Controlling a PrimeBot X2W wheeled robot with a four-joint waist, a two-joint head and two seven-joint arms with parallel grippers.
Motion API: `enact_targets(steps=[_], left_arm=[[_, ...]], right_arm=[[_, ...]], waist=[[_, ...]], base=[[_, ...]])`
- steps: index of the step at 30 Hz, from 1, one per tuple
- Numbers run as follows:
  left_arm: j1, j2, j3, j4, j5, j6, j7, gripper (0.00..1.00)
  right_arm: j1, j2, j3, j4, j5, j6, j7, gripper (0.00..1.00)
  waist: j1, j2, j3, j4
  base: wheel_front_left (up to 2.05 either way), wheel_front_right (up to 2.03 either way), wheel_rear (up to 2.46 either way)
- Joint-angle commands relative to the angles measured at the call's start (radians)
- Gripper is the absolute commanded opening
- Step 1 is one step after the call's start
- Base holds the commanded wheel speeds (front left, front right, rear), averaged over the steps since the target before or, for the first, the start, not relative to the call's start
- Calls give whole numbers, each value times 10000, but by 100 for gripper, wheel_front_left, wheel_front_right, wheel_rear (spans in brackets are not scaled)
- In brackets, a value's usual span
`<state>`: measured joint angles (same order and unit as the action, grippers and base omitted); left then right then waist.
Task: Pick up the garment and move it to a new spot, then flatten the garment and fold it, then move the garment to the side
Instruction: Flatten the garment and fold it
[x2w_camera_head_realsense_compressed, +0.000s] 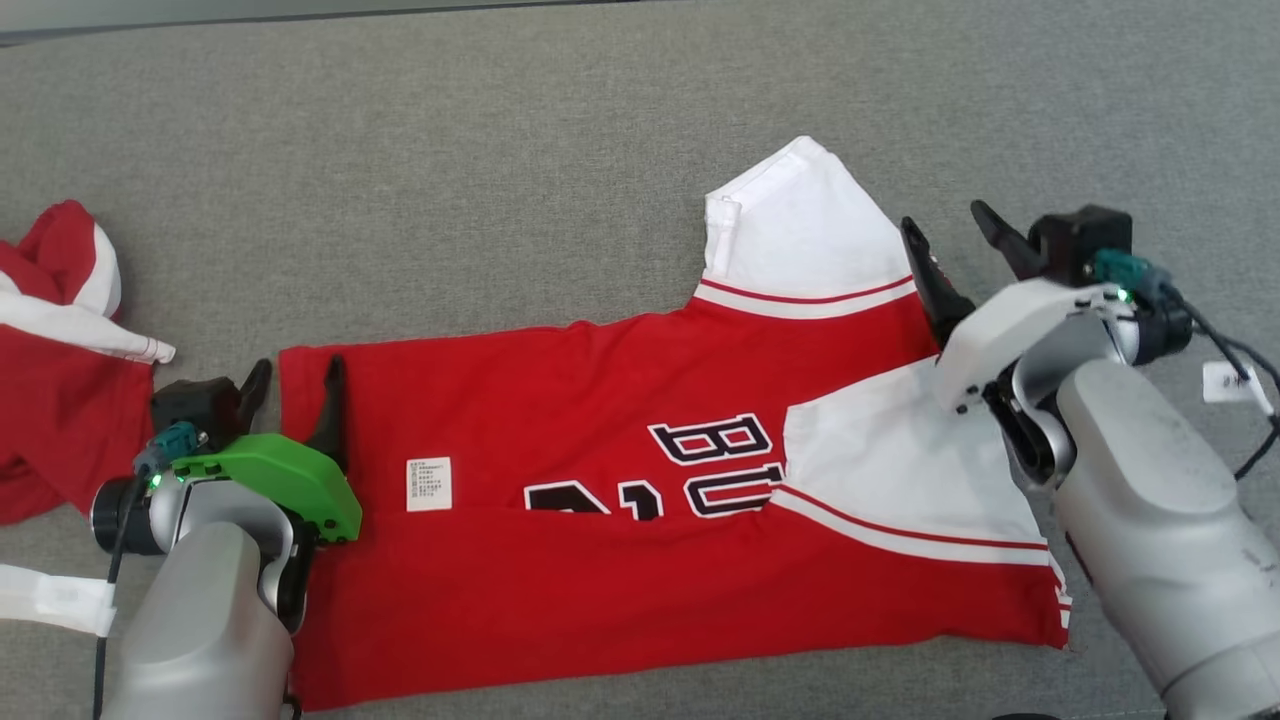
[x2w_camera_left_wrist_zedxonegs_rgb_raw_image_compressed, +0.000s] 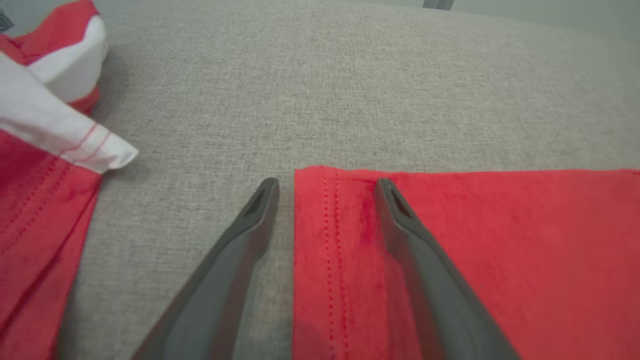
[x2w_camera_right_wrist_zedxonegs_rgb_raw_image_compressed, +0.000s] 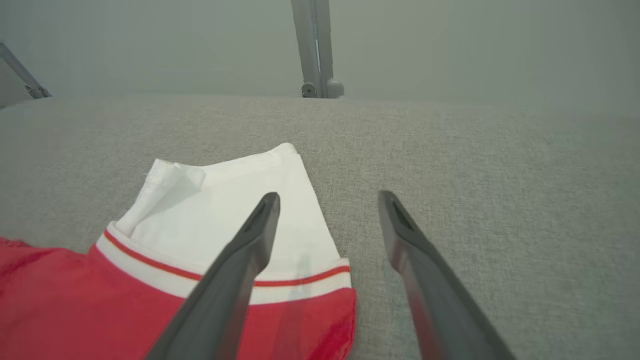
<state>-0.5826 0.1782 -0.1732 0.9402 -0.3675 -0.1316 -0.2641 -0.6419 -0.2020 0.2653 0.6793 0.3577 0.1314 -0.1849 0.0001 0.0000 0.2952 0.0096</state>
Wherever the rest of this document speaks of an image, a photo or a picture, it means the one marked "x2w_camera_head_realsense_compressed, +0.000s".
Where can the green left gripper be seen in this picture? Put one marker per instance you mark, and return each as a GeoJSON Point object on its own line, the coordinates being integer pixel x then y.
{"type": "Point", "coordinates": [290, 475]}

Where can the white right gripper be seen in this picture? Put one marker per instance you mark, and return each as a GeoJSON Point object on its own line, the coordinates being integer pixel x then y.
{"type": "Point", "coordinates": [1000, 330]}

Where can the red shorts with white band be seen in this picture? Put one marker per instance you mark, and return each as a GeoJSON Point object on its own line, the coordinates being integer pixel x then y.
{"type": "Point", "coordinates": [70, 420]}

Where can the red white jersey shirt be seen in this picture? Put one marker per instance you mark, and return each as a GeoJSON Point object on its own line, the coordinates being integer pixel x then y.
{"type": "Point", "coordinates": [600, 420]}

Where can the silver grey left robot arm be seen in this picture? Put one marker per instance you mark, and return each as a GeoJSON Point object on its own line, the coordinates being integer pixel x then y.
{"type": "Point", "coordinates": [200, 620]}

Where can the grey fabric sofa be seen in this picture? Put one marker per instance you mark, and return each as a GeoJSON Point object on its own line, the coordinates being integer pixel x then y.
{"type": "Point", "coordinates": [500, 150]}

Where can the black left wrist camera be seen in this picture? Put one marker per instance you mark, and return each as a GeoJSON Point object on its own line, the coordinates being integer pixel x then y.
{"type": "Point", "coordinates": [190, 400]}

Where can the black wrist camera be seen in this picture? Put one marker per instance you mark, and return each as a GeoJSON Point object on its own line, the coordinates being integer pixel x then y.
{"type": "Point", "coordinates": [1080, 235]}
{"type": "Point", "coordinates": [190, 400]}

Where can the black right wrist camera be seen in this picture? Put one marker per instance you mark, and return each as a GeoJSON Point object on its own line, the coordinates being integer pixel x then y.
{"type": "Point", "coordinates": [1080, 235]}

